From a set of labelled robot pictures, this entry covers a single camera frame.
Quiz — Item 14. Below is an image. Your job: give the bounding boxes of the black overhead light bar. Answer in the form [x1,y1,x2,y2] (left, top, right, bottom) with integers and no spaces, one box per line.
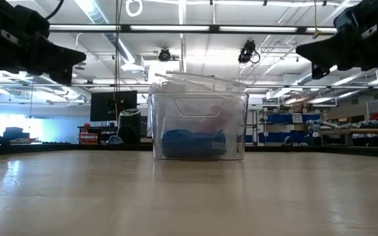
[47,23,338,35]

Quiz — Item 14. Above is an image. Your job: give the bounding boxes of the clear plastic bin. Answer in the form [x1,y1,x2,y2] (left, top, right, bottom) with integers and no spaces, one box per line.
[148,90,249,161]

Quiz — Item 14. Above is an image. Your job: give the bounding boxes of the black monitor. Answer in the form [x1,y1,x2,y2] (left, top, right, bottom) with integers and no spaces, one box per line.
[89,90,138,123]

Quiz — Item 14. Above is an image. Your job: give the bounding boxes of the pink elastic bandage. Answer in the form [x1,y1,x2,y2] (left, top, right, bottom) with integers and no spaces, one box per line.
[197,104,234,132]

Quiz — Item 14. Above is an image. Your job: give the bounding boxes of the clear zip bag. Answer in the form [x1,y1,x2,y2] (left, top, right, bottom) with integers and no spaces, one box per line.
[154,71,248,132]

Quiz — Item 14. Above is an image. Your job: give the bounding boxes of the wooden workbench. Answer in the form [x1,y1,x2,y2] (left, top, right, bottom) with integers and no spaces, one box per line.
[306,119,378,147]

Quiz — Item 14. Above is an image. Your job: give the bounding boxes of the red boxes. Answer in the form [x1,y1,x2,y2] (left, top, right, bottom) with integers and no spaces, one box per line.
[78,130,98,145]

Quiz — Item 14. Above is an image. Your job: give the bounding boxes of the shelf with blue bins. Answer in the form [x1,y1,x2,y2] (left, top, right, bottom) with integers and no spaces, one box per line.
[257,111,322,144]

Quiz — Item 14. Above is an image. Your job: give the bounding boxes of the bagged blue bandage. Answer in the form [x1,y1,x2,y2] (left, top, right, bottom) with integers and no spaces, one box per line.
[161,128,228,159]

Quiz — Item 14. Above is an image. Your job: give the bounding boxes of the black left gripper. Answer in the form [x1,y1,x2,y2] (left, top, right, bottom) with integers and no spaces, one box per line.
[0,0,87,86]

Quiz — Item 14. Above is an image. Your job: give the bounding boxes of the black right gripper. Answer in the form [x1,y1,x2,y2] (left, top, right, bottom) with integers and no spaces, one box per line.
[296,0,378,80]

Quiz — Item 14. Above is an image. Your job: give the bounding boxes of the black overhead camera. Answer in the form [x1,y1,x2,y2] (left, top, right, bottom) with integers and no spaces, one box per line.
[237,38,261,65]
[157,47,172,62]

